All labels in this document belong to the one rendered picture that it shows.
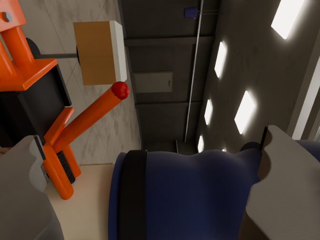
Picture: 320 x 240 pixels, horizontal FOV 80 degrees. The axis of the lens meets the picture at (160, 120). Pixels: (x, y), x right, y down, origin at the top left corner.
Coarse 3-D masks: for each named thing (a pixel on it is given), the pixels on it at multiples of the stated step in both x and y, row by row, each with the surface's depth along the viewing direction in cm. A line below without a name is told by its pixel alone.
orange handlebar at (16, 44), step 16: (0, 0) 19; (16, 0) 21; (0, 16) 18; (16, 16) 21; (0, 32) 21; (16, 32) 21; (0, 48) 19; (16, 48) 22; (0, 64) 19; (16, 64) 23; (32, 64) 24; (0, 80) 20; (48, 160) 27; (64, 176) 30; (64, 192) 31
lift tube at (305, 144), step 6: (246, 144) 43; (252, 144) 41; (258, 144) 38; (300, 144) 37; (306, 144) 37; (312, 144) 37; (318, 144) 37; (240, 150) 47; (312, 150) 35; (318, 150) 34; (318, 156) 33
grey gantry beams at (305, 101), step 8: (312, 56) 210; (312, 64) 210; (312, 72) 210; (304, 80) 223; (312, 80) 213; (304, 88) 223; (312, 88) 217; (304, 96) 224; (312, 96) 222; (296, 104) 237; (304, 104) 226; (312, 104) 226; (296, 112) 238; (304, 112) 231; (296, 120) 238; (304, 120) 237; (288, 128) 254; (296, 128) 241; (296, 136) 247
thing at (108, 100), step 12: (120, 84) 23; (108, 96) 24; (120, 96) 23; (96, 108) 24; (108, 108) 24; (72, 120) 27; (84, 120) 25; (96, 120) 26; (72, 132) 26; (60, 144) 28
